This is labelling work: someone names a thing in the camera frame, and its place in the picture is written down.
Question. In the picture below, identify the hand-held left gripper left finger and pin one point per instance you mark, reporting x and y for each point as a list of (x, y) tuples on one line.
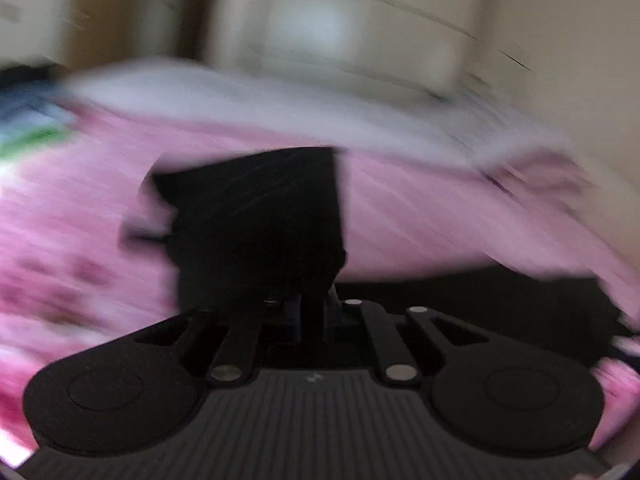
[(295, 317)]

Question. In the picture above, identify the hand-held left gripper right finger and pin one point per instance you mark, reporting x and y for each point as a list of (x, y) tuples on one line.
[(326, 317)]

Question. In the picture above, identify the black garment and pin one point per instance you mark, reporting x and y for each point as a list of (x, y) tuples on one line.
[(260, 220)]

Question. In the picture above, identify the pink floral bed blanket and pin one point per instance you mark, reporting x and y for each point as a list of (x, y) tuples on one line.
[(425, 220)]

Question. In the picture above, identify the dark cloth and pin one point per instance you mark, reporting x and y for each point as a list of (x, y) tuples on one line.
[(500, 305)]

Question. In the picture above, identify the striped light quilt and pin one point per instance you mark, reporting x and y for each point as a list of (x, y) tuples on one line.
[(250, 105)]

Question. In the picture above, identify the purple pillow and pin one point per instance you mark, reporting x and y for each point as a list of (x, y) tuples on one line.
[(540, 175)]

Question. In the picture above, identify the cream cabinet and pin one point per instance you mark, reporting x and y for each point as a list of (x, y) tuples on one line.
[(350, 25)]

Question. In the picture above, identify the blue and green cloth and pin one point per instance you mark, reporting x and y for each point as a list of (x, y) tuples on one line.
[(30, 125)]

